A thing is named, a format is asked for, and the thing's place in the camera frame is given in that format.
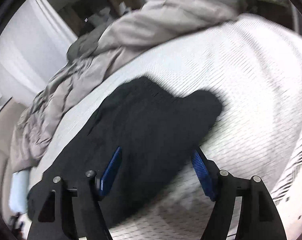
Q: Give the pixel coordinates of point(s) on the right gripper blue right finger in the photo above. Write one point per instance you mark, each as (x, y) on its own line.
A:
(259, 217)

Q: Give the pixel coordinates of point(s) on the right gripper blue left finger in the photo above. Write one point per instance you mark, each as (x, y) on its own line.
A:
(73, 212)

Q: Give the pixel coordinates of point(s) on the black pants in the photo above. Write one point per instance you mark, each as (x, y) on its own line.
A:
(157, 133)

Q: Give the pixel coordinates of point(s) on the light blue bolster pillow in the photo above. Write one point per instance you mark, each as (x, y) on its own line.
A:
(19, 191)

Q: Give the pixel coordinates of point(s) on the white honeycomb mattress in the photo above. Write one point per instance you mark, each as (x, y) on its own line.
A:
(121, 162)

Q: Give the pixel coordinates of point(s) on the white wardrobe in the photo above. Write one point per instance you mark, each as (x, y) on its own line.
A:
(33, 48)

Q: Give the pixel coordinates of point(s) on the grey rumpled duvet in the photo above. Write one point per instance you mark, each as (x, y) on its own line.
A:
(95, 56)

